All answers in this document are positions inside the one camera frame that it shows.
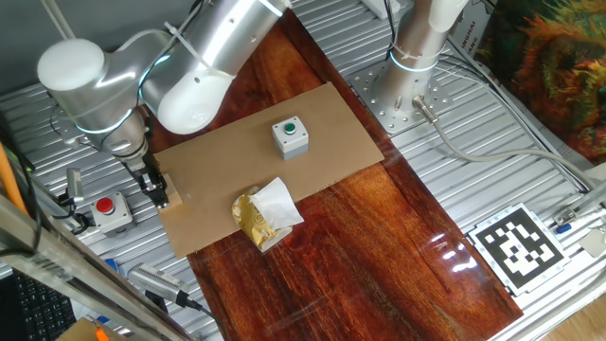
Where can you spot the black keyboard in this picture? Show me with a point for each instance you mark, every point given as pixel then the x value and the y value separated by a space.
pixel 38 312

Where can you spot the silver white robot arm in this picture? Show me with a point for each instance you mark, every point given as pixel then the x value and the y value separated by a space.
pixel 213 42

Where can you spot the small grey camera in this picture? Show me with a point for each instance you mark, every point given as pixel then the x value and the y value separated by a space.
pixel 75 182

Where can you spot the white printed paper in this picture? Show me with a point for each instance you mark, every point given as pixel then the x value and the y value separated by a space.
pixel 468 33

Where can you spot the metal stand pole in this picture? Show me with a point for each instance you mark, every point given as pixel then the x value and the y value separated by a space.
pixel 57 16

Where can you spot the aluminium profile bar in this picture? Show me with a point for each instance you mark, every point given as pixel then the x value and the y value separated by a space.
pixel 592 196

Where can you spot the brown cardboard sheet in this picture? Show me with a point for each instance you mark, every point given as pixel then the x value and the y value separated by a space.
pixel 246 170

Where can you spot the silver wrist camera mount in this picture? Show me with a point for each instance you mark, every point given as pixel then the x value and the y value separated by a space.
pixel 76 140

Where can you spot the red push button box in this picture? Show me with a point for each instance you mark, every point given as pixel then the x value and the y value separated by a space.
pixel 116 218

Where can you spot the colourful painted cloth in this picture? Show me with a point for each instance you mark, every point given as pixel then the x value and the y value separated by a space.
pixel 554 71

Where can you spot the white power strip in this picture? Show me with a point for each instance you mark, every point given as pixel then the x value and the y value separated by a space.
pixel 379 7

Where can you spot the white paper tag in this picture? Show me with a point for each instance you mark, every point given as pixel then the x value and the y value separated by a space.
pixel 594 242

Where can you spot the gold tissue pack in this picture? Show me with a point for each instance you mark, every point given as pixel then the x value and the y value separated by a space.
pixel 251 218

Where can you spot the small metal clip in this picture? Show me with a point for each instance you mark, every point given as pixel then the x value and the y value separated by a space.
pixel 564 217

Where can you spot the aluminium frame beam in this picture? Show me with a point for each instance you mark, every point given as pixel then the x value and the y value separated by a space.
pixel 71 279

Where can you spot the brown cardboard box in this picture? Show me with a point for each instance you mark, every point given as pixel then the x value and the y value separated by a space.
pixel 80 331

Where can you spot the small blue cap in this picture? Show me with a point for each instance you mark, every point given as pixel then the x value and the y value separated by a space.
pixel 563 228

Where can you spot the small wooden block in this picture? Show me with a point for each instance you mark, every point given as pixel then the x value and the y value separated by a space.
pixel 174 192

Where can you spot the red-brown wooden board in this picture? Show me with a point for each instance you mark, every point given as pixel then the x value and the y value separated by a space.
pixel 379 237

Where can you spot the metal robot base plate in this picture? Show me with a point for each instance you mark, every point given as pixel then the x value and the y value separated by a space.
pixel 374 102

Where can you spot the black white fiducial marker board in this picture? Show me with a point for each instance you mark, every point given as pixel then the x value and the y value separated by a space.
pixel 518 248

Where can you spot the green push button box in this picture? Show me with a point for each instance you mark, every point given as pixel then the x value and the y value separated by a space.
pixel 290 142

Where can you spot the silver ribbed camera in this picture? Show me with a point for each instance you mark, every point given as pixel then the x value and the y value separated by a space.
pixel 156 281

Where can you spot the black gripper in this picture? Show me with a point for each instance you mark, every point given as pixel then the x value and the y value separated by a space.
pixel 142 166

